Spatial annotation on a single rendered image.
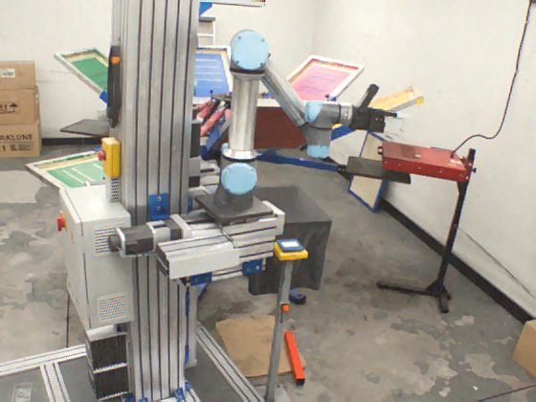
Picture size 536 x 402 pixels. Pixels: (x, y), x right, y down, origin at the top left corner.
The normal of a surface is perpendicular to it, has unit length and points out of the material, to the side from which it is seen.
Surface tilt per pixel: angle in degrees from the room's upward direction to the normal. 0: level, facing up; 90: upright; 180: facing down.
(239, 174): 97
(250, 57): 82
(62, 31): 90
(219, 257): 90
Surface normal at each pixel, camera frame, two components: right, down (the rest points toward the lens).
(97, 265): 0.52, 0.37
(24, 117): 0.26, 0.44
